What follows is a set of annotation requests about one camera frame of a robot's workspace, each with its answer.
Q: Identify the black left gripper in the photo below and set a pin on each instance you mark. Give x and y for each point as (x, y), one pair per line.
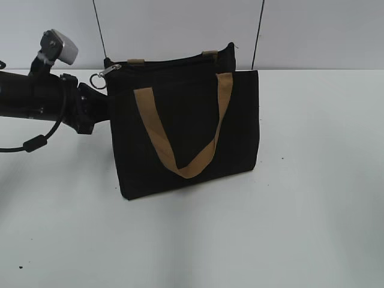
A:
(84, 107)

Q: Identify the silver zipper pull with ring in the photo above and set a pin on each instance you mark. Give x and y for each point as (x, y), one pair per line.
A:
(102, 75)

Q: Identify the black tote bag tan handles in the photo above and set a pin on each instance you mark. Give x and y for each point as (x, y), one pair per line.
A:
(181, 122)

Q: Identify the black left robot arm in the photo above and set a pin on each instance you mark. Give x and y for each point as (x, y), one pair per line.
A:
(52, 98)

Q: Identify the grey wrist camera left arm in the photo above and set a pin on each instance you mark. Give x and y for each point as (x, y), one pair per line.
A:
(54, 46)

